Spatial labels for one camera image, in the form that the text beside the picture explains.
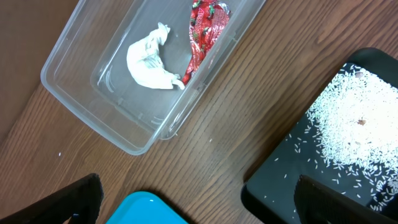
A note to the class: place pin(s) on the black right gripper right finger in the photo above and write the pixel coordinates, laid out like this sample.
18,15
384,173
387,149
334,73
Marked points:
317,203

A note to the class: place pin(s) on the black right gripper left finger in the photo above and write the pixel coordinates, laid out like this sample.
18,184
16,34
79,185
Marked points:
78,202

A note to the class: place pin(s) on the white napkin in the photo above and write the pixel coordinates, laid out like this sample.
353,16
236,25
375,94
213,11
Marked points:
145,64

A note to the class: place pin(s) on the red snack wrapper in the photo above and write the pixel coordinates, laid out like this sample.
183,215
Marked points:
207,20

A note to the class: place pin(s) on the teal plastic tray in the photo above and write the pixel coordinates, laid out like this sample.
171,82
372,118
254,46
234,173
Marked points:
144,208

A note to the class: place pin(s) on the black plastic tray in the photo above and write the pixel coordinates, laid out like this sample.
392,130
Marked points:
373,60

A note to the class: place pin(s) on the pile of white rice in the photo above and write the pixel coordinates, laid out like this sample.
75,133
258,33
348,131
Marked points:
346,140

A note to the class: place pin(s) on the clear plastic container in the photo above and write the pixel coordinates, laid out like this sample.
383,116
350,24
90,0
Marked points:
87,69

